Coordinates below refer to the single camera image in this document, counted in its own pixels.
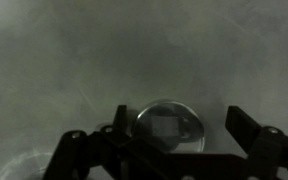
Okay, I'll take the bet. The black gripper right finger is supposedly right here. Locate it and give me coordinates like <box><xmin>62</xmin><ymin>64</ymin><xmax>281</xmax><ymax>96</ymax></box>
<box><xmin>224</xmin><ymin>105</ymin><xmax>288</xmax><ymax>180</ymax></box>

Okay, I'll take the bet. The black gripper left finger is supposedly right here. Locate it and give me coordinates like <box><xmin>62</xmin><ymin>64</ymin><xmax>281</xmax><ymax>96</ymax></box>
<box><xmin>42</xmin><ymin>104</ymin><xmax>172</xmax><ymax>180</ymax></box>

